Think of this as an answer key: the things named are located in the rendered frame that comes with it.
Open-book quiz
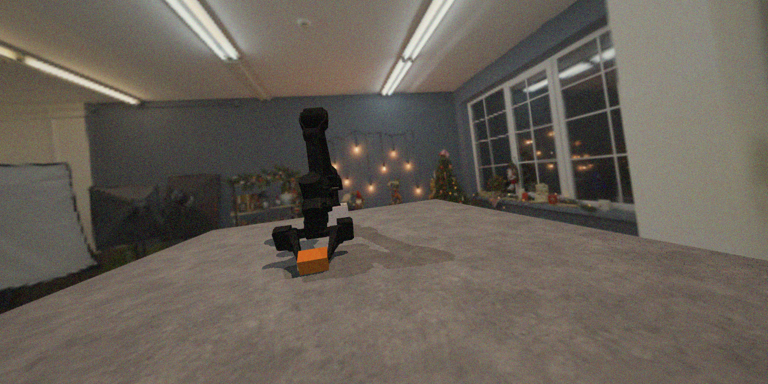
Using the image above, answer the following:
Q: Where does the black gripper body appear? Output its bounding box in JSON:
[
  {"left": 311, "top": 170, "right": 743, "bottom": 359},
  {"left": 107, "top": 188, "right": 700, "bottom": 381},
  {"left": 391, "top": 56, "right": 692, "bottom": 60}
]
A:
[{"left": 272, "top": 217, "right": 354, "bottom": 251}]

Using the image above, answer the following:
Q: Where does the orange block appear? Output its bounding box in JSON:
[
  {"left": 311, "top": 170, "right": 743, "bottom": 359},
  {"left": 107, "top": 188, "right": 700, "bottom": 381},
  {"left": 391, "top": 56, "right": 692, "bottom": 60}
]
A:
[{"left": 297, "top": 247, "right": 329, "bottom": 275}]

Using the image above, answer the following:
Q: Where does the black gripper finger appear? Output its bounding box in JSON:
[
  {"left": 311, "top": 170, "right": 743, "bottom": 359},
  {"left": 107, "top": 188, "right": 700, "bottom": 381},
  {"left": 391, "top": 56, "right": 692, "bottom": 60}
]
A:
[
  {"left": 328, "top": 225, "right": 344, "bottom": 260},
  {"left": 284, "top": 231, "right": 301, "bottom": 261}
]

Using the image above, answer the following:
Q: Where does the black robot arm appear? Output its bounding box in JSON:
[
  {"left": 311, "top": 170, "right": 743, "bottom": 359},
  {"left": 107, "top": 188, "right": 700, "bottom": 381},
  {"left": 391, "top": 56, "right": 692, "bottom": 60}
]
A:
[{"left": 298, "top": 107, "right": 343, "bottom": 223}]

